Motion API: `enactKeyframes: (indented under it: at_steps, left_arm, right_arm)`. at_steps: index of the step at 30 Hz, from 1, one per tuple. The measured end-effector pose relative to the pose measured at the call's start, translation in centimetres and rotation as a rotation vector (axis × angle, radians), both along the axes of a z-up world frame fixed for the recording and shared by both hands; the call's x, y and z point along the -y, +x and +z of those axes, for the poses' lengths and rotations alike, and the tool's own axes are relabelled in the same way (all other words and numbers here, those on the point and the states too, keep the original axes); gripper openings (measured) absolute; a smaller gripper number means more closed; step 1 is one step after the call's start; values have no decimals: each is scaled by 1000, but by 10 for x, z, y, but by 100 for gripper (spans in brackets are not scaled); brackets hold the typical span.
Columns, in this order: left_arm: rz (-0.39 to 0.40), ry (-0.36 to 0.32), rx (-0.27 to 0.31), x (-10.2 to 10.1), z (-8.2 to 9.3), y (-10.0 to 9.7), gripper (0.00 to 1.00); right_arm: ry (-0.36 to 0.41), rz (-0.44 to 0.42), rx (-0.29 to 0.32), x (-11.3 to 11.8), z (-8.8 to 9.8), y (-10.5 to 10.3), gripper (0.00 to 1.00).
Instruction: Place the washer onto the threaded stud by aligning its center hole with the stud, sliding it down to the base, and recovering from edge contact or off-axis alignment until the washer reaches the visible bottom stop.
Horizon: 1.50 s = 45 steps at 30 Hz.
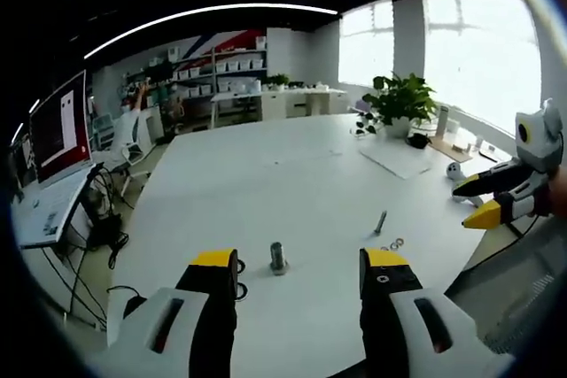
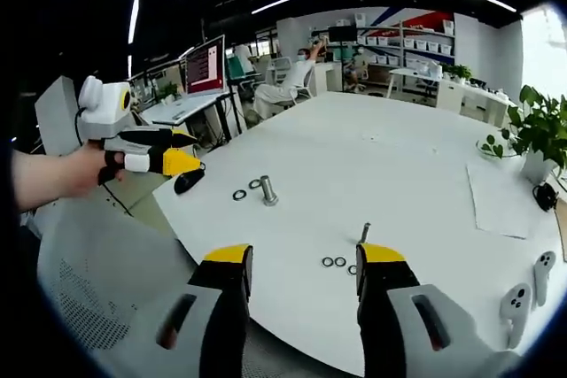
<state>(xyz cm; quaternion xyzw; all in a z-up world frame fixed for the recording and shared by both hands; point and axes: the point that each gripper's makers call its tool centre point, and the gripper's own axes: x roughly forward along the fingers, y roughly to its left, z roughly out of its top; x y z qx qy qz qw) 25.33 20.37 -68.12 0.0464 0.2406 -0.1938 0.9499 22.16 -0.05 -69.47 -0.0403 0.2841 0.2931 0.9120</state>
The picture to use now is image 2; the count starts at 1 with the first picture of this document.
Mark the computer monitor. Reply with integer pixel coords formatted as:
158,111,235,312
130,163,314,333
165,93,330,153
183,34,227,97

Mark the green office chair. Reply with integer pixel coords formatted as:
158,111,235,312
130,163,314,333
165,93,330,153
225,53,262,89

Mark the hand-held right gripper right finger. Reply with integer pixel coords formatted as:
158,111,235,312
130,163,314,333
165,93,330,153
355,243,532,378

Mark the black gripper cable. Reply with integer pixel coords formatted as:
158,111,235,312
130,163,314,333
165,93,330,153
74,106,86,145

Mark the glass bowl with plant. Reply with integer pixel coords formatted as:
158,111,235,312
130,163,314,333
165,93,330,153
475,133,518,161

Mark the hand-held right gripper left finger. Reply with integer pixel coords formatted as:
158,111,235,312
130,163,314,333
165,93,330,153
144,243,254,378

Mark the large threaded steel stud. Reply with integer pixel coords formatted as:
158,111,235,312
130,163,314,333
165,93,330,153
260,174,280,208

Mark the person's left hand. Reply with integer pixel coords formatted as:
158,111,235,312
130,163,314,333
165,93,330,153
56,141,128,198

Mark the wooden board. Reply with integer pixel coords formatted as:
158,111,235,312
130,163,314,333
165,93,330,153
554,208,567,263

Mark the white office desk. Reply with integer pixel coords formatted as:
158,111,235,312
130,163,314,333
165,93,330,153
140,90,244,145

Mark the black computer mouse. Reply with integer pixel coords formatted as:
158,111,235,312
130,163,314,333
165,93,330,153
173,168,206,196

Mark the potted green plant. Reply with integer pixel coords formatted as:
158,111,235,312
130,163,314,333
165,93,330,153
501,84,567,185

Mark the small white table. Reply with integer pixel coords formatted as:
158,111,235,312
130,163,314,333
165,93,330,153
385,66,445,101

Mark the black strap device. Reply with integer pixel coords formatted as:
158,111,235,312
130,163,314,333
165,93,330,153
532,181,558,212

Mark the small desk plant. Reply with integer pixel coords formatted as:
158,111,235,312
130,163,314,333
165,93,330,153
156,81,182,104

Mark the white paper sheet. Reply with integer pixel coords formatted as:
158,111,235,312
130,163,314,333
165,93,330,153
465,162,540,240

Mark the grey mesh office chair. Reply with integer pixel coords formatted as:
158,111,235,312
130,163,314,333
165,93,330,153
35,198,311,378

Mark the shelf with white bins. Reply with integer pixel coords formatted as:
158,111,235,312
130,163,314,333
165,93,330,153
353,14,457,76

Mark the white handheld controller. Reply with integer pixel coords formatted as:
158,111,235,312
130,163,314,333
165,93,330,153
500,282,533,351
532,251,557,308

